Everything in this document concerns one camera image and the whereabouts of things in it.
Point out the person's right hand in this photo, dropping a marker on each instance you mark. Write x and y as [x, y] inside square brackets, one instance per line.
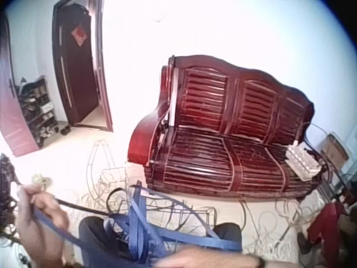
[212, 258]

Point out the person's left hand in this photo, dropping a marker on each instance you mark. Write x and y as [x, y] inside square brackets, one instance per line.
[42, 205]

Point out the person's left fingers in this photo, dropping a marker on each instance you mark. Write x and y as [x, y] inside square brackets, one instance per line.
[51, 209]

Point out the person's right fingers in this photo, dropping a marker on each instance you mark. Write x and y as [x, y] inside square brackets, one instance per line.
[173, 260]

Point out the pale yellow bundle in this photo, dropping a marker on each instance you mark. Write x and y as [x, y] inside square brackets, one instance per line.
[41, 181]

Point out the person's legs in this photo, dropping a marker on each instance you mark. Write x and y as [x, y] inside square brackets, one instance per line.
[94, 240]

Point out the pair of dark shoes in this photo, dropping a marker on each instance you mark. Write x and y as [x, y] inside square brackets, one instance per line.
[64, 129]

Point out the black wrist band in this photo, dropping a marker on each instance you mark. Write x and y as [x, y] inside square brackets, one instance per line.
[261, 262]

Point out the shoe rack with shoes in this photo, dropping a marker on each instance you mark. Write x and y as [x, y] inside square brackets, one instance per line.
[37, 109]

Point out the red wooden slatted sofa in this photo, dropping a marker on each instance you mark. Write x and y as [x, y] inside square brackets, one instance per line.
[223, 134]

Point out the dark wooden door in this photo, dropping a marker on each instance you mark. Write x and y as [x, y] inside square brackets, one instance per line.
[74, 69]

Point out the white tray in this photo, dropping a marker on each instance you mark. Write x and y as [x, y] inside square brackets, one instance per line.
[302, 162]

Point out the red paper door decoration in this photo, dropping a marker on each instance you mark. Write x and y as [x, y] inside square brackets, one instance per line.
[79, 35]

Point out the brown cardboard box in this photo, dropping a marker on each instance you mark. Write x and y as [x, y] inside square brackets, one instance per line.
[334, 152]

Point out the metal frame chair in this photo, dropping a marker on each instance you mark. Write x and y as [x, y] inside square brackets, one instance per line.
[320, 156]

